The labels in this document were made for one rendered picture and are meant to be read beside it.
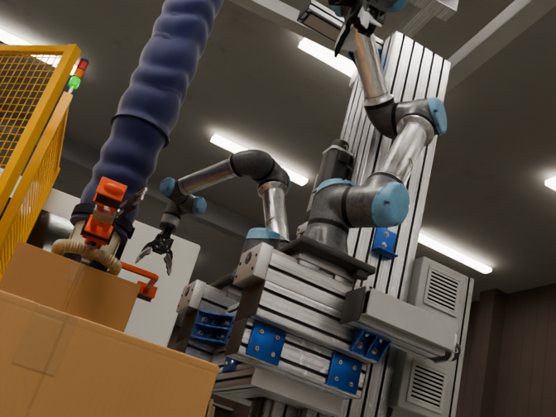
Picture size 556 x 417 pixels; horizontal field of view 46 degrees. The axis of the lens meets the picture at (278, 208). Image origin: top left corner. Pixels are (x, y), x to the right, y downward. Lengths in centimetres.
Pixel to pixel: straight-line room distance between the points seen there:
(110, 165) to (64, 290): 57
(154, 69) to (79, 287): 97
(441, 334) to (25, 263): 125
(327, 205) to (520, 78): 401
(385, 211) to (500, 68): 395
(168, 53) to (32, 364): 206
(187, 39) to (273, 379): 156
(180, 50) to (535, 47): 327
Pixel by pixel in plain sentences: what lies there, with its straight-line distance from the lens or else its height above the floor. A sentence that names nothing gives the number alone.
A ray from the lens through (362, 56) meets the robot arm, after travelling 205.
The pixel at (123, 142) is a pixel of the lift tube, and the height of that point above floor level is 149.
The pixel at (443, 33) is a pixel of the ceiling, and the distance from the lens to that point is 530.
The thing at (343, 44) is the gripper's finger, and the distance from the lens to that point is 181.
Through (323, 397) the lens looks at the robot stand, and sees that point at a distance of 179.
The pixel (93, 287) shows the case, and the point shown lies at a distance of 214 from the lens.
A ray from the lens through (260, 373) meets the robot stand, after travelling 171.
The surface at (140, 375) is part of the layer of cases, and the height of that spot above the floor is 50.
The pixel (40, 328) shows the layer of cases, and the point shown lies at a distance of 78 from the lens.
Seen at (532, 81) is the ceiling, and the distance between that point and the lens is 566.
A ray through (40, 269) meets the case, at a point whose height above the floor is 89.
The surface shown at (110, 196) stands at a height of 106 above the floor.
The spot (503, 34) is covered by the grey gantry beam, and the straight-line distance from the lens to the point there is 398.
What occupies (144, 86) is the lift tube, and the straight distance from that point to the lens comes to 263.
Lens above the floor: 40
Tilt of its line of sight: 25 degrees up
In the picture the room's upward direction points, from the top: 16 degrees clockwise
